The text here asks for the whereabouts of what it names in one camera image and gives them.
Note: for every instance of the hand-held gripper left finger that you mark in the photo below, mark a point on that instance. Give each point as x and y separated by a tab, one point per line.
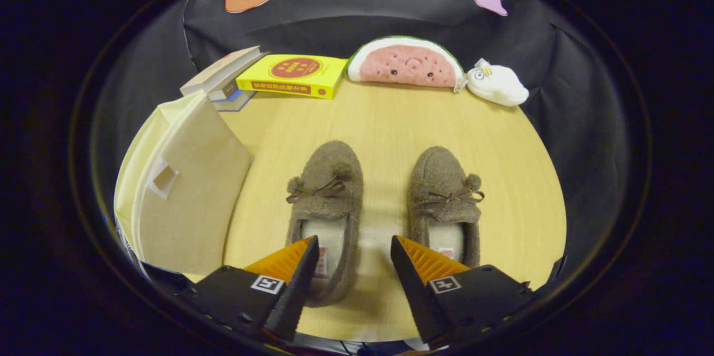
295	294

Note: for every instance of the blue book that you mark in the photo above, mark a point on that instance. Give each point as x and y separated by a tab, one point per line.
237	100

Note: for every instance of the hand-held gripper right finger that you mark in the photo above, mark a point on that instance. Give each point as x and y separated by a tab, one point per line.
415	294

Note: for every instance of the beige cover book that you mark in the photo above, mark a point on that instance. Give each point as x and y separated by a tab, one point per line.
223	68

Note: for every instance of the black backdrop cloth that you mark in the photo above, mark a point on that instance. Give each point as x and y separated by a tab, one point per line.
558	66

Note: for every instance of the beige fabric storage box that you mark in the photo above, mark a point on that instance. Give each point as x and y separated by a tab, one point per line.
195	205

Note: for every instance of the watermelon slice plush toy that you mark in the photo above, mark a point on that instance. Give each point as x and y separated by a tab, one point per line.
407	63

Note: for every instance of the brown fuzzy shoe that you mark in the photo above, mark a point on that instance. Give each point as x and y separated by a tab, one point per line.
329	166
440	172

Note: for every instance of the yellow book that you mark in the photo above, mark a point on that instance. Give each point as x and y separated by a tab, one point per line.
295	68

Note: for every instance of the white plush toy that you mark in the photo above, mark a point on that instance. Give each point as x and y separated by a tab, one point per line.
499	85

